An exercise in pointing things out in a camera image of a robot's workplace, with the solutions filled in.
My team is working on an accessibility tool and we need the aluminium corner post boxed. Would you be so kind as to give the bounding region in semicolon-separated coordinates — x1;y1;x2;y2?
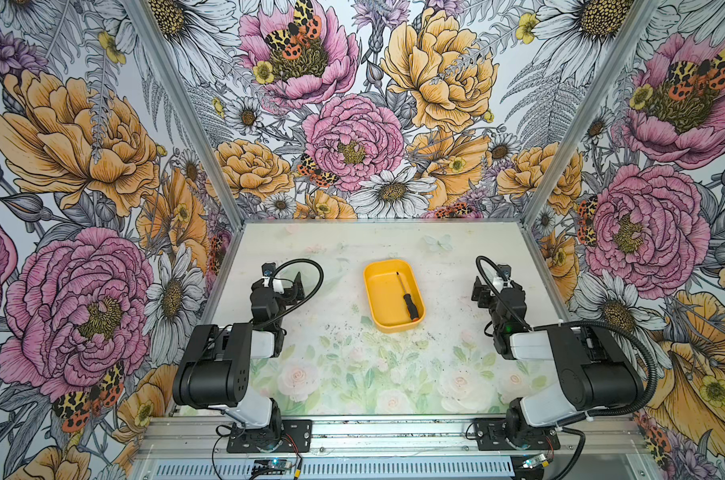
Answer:
126;1;244;233
520;1;658;228

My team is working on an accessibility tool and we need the black handled screwdriver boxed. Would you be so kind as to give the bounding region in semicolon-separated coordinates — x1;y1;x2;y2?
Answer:
396;272;419;322

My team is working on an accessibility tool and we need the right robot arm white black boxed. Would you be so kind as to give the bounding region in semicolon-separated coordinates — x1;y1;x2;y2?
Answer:
471;256;659;450

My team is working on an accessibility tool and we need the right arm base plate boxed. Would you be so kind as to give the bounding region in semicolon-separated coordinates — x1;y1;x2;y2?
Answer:
468;417;560;451

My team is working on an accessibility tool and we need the yellow plastic bin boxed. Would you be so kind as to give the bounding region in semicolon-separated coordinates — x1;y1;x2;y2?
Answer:
363;259;425;334

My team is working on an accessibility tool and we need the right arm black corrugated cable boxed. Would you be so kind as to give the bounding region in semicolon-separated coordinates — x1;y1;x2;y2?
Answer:
474;255;658;418

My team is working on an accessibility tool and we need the right green circuit board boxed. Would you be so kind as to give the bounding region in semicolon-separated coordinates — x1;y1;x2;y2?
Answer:
520;454;549;469

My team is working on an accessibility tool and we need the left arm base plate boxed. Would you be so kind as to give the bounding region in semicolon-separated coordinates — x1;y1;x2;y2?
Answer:
226;420;314;454

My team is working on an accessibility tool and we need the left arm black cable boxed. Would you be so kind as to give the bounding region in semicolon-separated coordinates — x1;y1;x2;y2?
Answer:
250;258;326;331

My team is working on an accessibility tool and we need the aluminium corner post left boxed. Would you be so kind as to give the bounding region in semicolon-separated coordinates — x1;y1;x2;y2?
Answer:
126;1;244;233

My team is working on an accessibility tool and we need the white slotted cable duct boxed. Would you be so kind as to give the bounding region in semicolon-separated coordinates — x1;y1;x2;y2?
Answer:
146;456;514;479

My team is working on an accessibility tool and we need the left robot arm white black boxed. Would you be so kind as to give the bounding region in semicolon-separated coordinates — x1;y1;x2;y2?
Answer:
172;263;306;453

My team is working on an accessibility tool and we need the green circuit board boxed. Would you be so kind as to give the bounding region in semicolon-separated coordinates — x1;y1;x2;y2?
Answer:
520;454;549;469
250;458;296;479

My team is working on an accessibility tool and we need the aluminium corner post right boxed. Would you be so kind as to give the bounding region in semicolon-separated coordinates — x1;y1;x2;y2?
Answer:
520;1;658;228

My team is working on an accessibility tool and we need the left green circuit board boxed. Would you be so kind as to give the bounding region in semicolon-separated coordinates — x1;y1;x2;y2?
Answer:
250;458;296;479

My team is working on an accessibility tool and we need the aluminium front rail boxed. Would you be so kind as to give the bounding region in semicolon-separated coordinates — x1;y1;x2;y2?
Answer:
130;412;651;463

